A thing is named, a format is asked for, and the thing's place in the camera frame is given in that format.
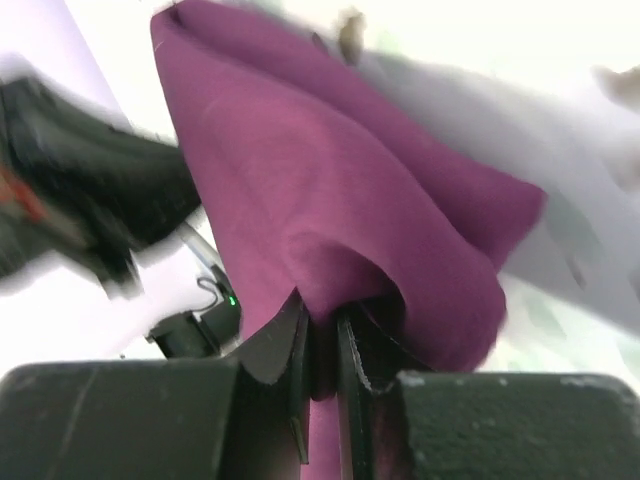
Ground purple cloth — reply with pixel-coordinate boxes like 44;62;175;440
151;1;545;479

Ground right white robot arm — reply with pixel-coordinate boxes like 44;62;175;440
148;278;423;479

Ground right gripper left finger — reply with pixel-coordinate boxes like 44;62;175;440
231;294;311;463

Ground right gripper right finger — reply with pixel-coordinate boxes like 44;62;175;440
337;307;435;479

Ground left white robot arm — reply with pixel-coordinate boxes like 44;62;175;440
1;77;201;285

